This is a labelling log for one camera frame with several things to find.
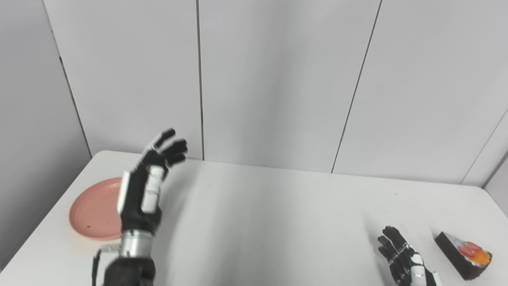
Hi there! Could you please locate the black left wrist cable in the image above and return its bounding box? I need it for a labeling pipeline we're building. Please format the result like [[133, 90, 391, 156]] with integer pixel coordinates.
[[92, 249, 103, 286]]

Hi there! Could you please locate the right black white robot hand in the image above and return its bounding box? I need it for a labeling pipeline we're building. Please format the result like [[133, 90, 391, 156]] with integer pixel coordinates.
[[377, 226, 443, 286]]

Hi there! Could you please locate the chocolate cake slice with fruit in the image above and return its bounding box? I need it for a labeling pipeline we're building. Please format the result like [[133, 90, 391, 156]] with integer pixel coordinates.
[[434, 232, 493, 281]]

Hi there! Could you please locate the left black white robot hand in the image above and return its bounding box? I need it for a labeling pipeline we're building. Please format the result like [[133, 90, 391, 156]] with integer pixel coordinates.
[[117, 128, 189, 236]]

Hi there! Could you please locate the pink round plate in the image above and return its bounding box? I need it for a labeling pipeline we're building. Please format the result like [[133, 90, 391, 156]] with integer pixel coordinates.
[[69, 177, 124, 241]]

